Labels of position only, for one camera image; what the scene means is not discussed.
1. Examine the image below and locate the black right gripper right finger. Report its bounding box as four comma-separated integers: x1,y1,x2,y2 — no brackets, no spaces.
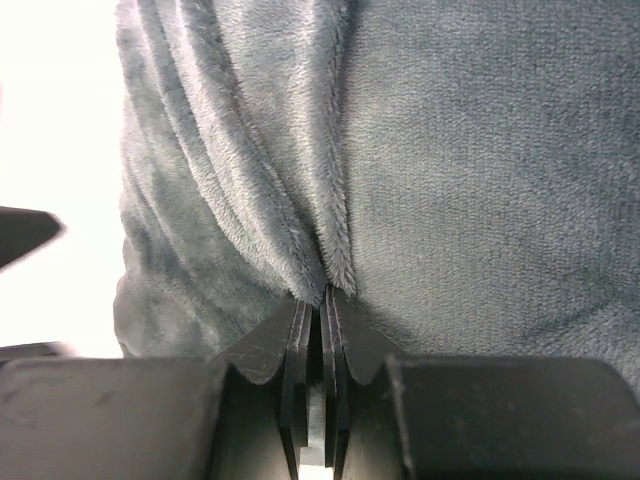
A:
319,287,639,479

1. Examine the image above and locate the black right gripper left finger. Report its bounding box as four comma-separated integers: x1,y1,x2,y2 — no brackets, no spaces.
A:
1,299,312,479

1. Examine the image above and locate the dark green plush pillowcase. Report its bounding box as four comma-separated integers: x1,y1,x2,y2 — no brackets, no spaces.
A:
114,1,639,385

